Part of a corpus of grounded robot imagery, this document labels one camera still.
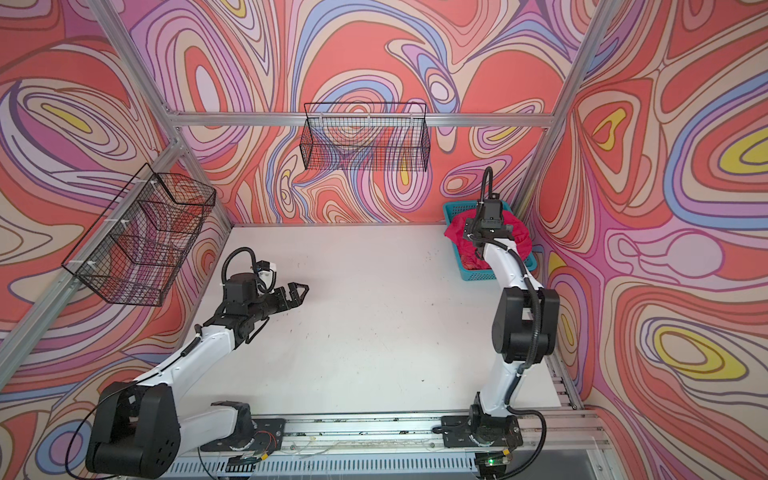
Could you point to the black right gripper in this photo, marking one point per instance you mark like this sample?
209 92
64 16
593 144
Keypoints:
471 227

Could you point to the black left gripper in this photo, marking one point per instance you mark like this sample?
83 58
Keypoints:
281 293

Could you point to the magenta t shirt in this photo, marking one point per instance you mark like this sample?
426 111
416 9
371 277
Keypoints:
455 221

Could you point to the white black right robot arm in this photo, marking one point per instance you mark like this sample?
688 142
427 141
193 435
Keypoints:
524 327

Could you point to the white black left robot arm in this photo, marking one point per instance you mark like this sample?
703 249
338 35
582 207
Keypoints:
135 427

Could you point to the teal plastic basket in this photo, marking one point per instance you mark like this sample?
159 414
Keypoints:
473 275

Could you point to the black wire basket back wall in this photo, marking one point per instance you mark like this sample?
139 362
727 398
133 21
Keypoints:
365 136

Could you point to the black wire basket wall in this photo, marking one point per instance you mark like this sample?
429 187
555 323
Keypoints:
365 136
133 253

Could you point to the black wire basket left wall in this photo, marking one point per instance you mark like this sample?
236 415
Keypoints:
133 253

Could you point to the aluminium left wall bar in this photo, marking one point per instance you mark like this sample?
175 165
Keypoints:
112 191

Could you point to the aluminium frame corner post left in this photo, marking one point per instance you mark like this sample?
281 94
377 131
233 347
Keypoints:
119 37

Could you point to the aluminium frame corner post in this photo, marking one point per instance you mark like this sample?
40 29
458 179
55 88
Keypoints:
594 35
119 37

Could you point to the aluminium frame corner post right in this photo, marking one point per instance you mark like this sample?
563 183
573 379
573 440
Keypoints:
594 35

